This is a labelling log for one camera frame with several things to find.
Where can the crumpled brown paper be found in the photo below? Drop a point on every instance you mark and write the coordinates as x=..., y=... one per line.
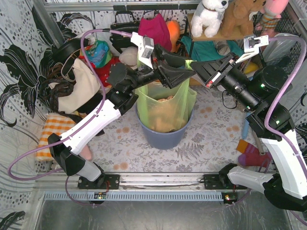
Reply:
x=165, y=99

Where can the brown teddy bear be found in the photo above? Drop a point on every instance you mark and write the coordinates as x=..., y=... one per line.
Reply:
x=239, y=14

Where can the silver foil pouch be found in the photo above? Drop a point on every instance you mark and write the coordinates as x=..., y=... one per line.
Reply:
x=277, y=49

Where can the striped colourful sock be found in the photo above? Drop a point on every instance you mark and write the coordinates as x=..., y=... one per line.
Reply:
x=250, y=155

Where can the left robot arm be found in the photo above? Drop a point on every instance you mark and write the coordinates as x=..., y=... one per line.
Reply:
x=66, y=148

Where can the teal folded clothes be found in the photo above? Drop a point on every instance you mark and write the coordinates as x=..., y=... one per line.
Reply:
x=206, y=51

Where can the white plush lamb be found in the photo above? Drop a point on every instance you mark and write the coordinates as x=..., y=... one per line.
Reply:
x=129, y=56

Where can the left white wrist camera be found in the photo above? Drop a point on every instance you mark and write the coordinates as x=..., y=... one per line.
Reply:
x=145, y=49

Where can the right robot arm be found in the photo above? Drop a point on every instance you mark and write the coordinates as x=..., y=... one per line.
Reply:
x=287, y=188

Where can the orange plush toy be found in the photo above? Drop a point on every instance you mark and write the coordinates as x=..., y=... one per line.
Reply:
x=174, y=32

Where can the pink plush toy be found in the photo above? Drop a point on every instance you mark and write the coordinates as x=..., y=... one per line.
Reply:
x=271, y=11

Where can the wooden metal shelf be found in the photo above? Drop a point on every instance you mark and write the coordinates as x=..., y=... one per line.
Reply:
x=189, y=40

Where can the white plush dog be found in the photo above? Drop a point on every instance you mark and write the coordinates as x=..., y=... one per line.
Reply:
x=208, y=17

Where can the colourful printed bag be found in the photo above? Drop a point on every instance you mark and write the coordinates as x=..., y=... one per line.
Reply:
x=98, y=54

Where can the green trash bag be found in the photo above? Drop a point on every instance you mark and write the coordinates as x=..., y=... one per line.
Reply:
x=167, y=116

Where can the pink cylinder pillow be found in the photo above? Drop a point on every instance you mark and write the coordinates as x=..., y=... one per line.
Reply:
x=86, y=153

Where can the magenta cloth bag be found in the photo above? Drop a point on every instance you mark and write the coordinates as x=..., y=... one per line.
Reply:
x=156, y=29

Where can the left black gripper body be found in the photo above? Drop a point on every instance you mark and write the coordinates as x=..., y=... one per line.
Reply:
x=158, y=71

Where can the cream canvas tote bag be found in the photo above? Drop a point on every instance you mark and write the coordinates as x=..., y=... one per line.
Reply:
x=66, y=96

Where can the black leather handbag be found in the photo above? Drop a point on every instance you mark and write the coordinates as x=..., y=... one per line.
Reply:
x=132, y=25

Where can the blue trash bin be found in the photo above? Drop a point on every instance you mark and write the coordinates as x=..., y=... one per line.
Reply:
x=164, y=141

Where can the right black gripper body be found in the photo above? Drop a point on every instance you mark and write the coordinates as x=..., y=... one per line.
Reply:
x=218, y=74

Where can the orange checkered cloth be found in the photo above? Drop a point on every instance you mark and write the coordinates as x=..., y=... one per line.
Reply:
x=54, y=124

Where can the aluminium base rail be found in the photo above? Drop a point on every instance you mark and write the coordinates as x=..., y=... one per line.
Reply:
x=133, y=186

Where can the black wire basket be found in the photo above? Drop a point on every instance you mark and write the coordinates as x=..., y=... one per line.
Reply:
x=284, y=27

